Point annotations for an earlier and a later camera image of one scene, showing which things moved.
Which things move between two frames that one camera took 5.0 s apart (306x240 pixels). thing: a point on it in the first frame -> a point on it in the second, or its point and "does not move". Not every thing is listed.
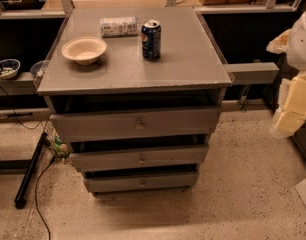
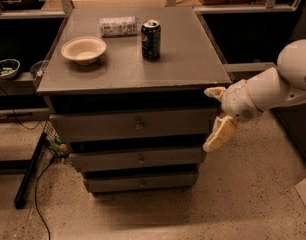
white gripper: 302,45 -> 237,101
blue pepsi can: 151,35 does not move
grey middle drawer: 133,158 does not move
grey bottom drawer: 141,182 does not move
